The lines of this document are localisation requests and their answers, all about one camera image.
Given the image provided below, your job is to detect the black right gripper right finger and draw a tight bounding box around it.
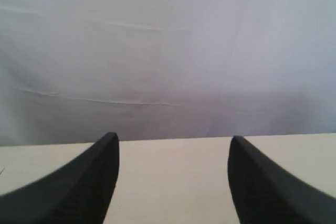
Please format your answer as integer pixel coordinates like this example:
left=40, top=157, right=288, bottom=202
left=227, top=135, right=335, bottom=223

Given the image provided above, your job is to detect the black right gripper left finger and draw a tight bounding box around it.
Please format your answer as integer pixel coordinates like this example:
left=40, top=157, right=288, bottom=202
left=1, top=132, right=120, bottom=223

